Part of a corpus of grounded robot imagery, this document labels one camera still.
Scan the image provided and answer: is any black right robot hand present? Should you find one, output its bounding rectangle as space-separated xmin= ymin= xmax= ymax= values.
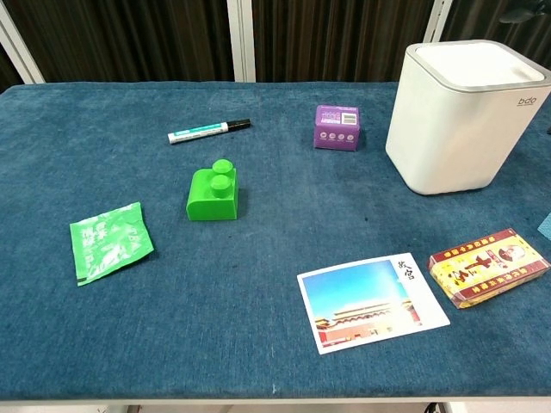
xmin=499 ymin=0 xmax=548 ymax=24

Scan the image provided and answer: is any white trash bin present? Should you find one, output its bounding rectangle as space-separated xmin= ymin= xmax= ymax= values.
xmin=385 ymin=40 xmax=551 ymax=196

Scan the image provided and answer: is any purple small box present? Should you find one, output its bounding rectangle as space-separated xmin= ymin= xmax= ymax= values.
xmin=313 ymin=104 xmax=362 ymax=152

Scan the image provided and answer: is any red yellow packaged box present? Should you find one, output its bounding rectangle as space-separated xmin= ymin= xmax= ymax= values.
xmin=427 ymin=227 xmax=551 ymax=310

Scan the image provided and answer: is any palace photo postcard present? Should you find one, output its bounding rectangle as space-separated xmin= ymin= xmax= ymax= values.
xmin=296 ymin=252 xmax=451 ymax=355

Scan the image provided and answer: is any blue velvet tablecloth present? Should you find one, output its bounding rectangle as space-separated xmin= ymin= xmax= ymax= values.
xmin=0 ymin=80 xmax=551 ymax=391

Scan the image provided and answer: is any white marker pen black cap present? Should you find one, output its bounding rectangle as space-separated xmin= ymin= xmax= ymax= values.
xmin=167 ymin=118 xmax=252 ymax=145

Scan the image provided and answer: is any green toy building block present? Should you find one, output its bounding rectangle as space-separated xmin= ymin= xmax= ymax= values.
xmin=185 ymin=158 xmax=240 ymax=223

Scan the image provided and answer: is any dark pleated curtain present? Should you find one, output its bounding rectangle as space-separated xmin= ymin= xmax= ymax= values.
xmin=0 ymin=0 xmax=551 ymax=89

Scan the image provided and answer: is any green tea packet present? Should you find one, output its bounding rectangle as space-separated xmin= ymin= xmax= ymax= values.
xmin=69 ymin=201 xmax=155 ymax=287

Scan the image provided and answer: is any white frame post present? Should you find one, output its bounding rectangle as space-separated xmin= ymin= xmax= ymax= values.
xmin=226 ymin=0 xmax=257 ymax=83
xmin=0 ymin=0 xmax=46 ymax=85
xmin=423 ymin=0 xmax=449 ymax=44

